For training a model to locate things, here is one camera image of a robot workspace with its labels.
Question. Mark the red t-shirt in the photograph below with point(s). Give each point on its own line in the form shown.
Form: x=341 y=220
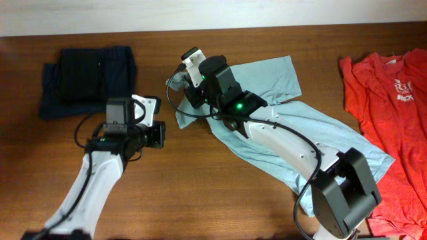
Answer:
x=387 y=95

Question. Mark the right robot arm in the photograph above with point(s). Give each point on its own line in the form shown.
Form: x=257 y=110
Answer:
x=344 y=191

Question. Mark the folded dark navy garment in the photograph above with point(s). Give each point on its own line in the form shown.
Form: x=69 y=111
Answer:
x=82 y=80

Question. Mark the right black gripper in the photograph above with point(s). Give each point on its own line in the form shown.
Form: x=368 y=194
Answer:
x=195 y=98

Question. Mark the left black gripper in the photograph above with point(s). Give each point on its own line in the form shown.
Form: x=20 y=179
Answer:
x=157 y=128

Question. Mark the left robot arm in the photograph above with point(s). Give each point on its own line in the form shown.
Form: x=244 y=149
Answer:
x=129 y=127

